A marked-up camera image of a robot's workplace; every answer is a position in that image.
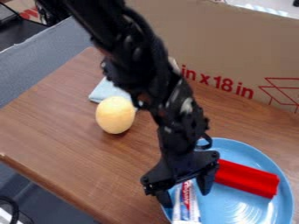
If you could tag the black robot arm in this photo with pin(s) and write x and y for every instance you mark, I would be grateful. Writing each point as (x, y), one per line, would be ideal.
(137, 67)

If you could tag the grey fabric partition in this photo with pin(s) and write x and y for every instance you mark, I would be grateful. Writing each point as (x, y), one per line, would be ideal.
(28, 61)

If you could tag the blue plate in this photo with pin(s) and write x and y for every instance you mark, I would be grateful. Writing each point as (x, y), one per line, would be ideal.
(229, 206)

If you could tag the yellow lemon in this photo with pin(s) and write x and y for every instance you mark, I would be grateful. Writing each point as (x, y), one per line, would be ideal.
(115, 114)

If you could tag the red plastic block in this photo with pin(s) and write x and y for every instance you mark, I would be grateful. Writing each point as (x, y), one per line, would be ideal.
(247, 179)

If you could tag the light blue folded cloth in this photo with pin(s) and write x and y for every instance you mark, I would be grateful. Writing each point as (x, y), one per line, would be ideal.
(104, 90)

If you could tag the white toothpaste tube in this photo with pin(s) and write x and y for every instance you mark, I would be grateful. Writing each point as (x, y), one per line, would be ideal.
(185, 212)

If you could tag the cardboard box with red print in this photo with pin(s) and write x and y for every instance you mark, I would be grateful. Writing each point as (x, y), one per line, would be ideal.
(236, 49)

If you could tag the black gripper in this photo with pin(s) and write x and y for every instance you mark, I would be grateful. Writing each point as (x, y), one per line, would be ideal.
(187, 159)

